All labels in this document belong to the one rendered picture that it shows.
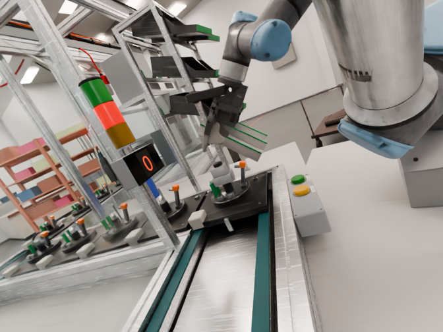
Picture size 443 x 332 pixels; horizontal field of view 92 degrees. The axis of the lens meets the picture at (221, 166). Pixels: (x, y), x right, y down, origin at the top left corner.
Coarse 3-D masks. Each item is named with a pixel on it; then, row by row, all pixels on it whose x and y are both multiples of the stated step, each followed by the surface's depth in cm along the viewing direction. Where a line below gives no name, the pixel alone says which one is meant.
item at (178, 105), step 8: (176, 96) 87; (184, 96) 86; (176, 104) 89; (184, 104) 88; (192, 104) 86; (208, 104) 97; (176, 112) 90; (184, 112) 89; (192, 112) 88; (208, 112) 85
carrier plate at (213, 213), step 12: (252, 180) 76; (264, 180) 72; (252, 192) 67; (264, 192) 64; (204, 204) 75; (240, 204) 64; (252, 204) 61; (264, 204) 58; (216, 216) 63; (228, 216) 61; (240, 216) 60
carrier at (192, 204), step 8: (160, 192) 84; (160, 200) 77; (184, 200) 88; (192, 200) 84; (200, 200) 80; (168, 208) 78; (176, 208) 77; (184, 208) 77; (192, 208) 76; (168, 216) 74; (176, 216) 74; (184, 216) 73; (176, 224) 70; (184, 224) 68; (176, 232) 67
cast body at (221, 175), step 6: (216, 162) 70; (216, 168) 67; (222, 168) 67; (216, 174) 68; (222, 174) 67; (228, 174) 67; (234, 174) 71; (210, 180) 71; (216, 180) 69; (222, 180) 68; (228, 180) 68; (216, 186) 69
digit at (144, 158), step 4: (140, 152) 51; (144, 152) 52; (136, 156) 49; (140, 156) 50; (144, 156) 51; (148, 156) 53; (140, 160) 50; (144, 160) 51; (148, 160) 52; (152, 160) 54; (140, 164) 49; (144, 164) 50; (148, 164) 52; (152, 164) 53; (144, 168) 50; (148, 168) 51; (152, 168) 53; (156, 168) 54; (148, 172) 51; (152, 172) 52; (148, 176) 50
